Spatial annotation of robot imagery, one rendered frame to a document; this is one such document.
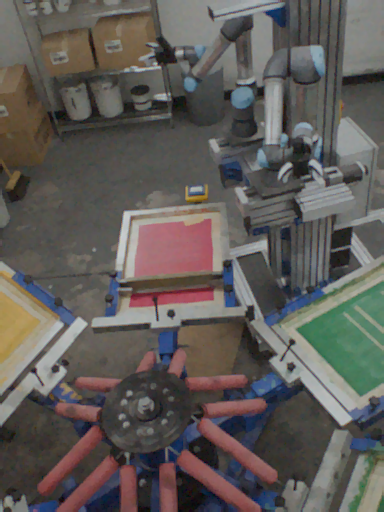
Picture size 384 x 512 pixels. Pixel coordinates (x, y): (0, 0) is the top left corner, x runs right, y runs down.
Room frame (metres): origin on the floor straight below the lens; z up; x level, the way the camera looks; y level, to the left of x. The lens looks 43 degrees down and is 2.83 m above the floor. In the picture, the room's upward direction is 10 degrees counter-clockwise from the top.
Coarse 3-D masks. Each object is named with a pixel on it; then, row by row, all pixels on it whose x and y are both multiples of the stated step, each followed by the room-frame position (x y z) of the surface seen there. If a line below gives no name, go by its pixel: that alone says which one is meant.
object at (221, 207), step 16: (160, 208) 2.38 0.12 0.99; (176, 208) 2.36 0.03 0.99; (192, 208) 2.33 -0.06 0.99; (208, 208) 2.31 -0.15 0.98; (224, 208) 2.28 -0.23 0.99; (128, 224) 2.29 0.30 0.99; (224, 224) 2.14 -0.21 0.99; (128, 240) 2.20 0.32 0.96; (224, 240) 2.02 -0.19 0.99; (224, 256) 1.90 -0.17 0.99; (224, 304) 1.59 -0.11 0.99
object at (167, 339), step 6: (162, 336) 1.43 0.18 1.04; (168, 336) 1.43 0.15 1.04; (174, 336) 1.44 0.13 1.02; (162, 342) 1.40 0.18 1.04; (168, 342) 1.39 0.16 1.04; (174, 342) 1.41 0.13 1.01; (162, 348) 1.37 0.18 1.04; (168, 348) 1.36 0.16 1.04; (174, 348) 1.38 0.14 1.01; (162, 354) 1.34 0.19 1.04; (168, 354) 1.34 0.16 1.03; (162, 360) 1.34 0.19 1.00
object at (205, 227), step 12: (180, 228) 2.22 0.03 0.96; (192, 228) 2.20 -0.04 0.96; (204, 228) 2.18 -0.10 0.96; (204, 240) 2.09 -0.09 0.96; (204, 252) 1.99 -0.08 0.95; (180, 264) 1.94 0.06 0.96; (192, 264) 1.92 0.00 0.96; (204, 264) 1.91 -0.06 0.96; (204, 288) 1.74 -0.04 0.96; (180, 300) 1.70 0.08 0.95; (192, 300) 1.68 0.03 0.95; (204, 300) 1.67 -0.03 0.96
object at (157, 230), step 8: (152, 224) 2.30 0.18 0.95; (160, 224) 2.28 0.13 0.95; (168, 224) 2.27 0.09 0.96; (144, 232) 2.24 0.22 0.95; (152, 232) 2.23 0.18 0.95; (160, 232) 2.22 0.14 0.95; (168, 232) 2.20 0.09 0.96; (144, 240) 2.17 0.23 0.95; (144, 248) 2.11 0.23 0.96; (136, 256) 2.06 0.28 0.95; (144, 256) 2.05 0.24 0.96; (136, 264) 2.00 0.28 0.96; (160, 264) 1.97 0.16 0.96; (168, 264) 1.95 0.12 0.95; (136, 272) 1.94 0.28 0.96; (144, 272) 1.93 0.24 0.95; (152, 272) 1.92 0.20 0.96; (160, 272) 1.91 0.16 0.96; (168, 272) 1.90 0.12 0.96; (136, 296) 1.77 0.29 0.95; (144, 296) 1.76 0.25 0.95; (152, 296) 1.75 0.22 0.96; (160, 296) 1.74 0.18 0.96; (168, 296) 1.73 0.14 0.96; (136, 304) 1.72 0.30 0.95; (144, 304) 1.71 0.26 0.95; (152, 304) 1.70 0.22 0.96; (160, 304) 1.69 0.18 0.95
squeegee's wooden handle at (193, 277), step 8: (184, 272) 1.77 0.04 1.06; (192, 272) 1.76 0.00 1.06; (200, 272) 1.75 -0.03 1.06; (208, 272) 1.74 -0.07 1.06; (128, 280) 1.79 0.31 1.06; (136, 280) 1.78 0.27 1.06; (144, 280) 1.77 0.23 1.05; (152, 280) 1.77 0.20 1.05; (160, 280) 1.76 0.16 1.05; (168, 280) 1.76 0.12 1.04; (176, 280) 1.75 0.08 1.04; (184, 280) 1.75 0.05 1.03; (192, 280) 1.74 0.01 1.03; (200, 280) 1.74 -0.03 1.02; (208, 280) 1.73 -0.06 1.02; (136, 288) 1.78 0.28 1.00; (144, 288) 1.77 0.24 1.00; (152, 288) 1.77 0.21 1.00
